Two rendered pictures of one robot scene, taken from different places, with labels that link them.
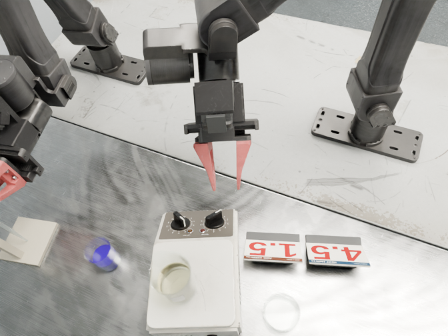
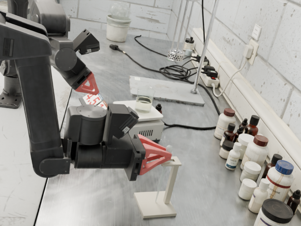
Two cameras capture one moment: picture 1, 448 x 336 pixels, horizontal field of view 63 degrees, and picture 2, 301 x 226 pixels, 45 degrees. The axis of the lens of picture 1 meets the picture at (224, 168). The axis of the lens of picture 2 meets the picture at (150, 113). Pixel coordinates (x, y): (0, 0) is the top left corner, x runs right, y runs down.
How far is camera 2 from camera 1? 1.15 m
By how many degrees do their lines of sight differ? 88
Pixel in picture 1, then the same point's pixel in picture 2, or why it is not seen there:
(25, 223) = (145, 208)
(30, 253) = (161, 197)
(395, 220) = (65, 91)
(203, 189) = not seen: hidden behind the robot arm
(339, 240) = (83, 102)
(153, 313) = (158, 115)
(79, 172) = (87, 198)
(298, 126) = (11, 112)
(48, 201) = (121, 207)
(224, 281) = (131, 102)
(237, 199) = not seen: hidden behind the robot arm
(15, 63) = (76, 108)
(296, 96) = not seen: outside the picture
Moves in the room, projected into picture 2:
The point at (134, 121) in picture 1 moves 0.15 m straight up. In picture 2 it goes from (22, 182) to (24, 124)
